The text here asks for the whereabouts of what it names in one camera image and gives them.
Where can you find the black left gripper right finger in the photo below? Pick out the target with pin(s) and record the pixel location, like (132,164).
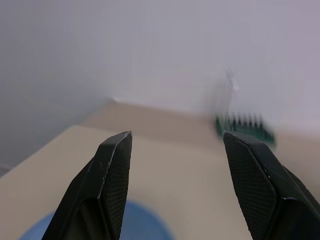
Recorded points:
(262,185)

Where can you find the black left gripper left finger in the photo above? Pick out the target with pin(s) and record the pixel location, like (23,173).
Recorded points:
(107,185)

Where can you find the green spiked rack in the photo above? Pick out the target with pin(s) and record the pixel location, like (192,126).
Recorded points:
(246,126)

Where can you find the blue plate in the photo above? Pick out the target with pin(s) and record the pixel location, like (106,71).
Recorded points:
(142,222)

